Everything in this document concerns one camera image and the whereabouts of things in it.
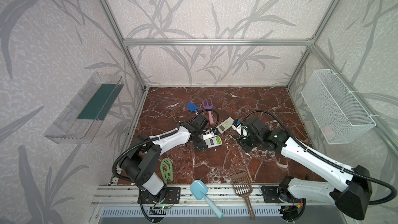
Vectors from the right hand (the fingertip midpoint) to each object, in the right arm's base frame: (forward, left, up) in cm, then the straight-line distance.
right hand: (239, 135), depth 79 cm
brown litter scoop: (-22, -1, -15) cm, 26 cm away
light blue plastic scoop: (-22, +21, -14) cm, 34 cm away
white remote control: (+2, +13, -13) cm, 18 cm away
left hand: (+6, +19, -10) cm, 22 cm away
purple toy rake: (+28, +16, -15) cm, 36 cm away
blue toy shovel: (+30, +28, -16) cm, 44 cm away
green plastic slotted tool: (-14, +38, -13) cm, 43 cm away
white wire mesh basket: (-1, -38, +19) cm, 43 cm away
